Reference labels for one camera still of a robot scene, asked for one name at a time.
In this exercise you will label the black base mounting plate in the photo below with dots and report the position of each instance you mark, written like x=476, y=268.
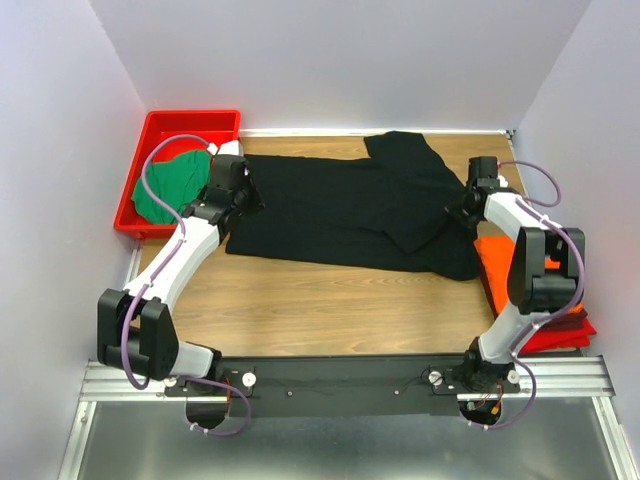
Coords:
x=204, y=402

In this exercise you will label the orange folded t shirt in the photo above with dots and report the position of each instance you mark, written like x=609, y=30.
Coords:
x=495, y=255

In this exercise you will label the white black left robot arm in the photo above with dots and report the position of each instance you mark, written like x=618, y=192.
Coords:
x=135, y=329

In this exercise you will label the black t shirt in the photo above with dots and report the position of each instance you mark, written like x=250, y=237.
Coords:
x=385, y=211

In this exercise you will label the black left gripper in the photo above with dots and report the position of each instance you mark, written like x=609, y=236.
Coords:
x=257, y=202

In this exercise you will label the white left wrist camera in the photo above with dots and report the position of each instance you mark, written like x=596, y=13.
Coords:
x=233, y=147

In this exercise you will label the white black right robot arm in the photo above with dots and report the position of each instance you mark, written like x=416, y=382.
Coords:
x=546, y=277

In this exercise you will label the aluminium frame rail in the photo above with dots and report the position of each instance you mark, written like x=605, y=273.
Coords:
x=400, y=375

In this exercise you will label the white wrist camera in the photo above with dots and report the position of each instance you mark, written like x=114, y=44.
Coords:
x=233, y=147
x=503, y=182

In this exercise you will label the green crumpled t shirt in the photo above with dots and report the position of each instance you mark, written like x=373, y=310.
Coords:
x=176, y=182

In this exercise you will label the red plastic bin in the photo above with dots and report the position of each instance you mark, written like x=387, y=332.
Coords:
x=214, y=126

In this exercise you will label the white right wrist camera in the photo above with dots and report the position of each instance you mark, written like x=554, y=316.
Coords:
x=503, y=182

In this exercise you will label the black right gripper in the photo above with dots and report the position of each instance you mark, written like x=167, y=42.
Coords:
x=453, y=206

